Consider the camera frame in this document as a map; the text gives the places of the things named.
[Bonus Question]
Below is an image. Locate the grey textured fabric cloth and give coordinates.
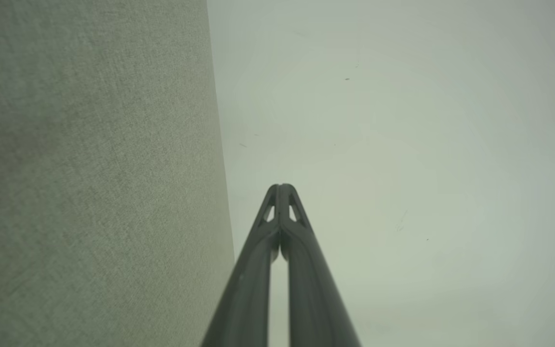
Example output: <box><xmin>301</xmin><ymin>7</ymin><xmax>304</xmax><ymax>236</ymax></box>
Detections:
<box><xmin>0</xmin><ymin>0</ymin><xmax>236</xmax><ymax>347</ymax></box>

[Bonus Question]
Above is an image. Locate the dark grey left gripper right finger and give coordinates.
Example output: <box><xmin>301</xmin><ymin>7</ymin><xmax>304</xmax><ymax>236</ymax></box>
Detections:
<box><xmin>280</xmin><ymin>183</ymin><xmax>362</xmax><ymax>347</ymax></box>

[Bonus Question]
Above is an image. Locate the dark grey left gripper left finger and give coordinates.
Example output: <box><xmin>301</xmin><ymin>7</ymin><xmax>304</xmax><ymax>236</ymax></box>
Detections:
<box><xmin>200</xmin><ymin>184</ymin><xmax>282</xmax><ymax>347</ymax></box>

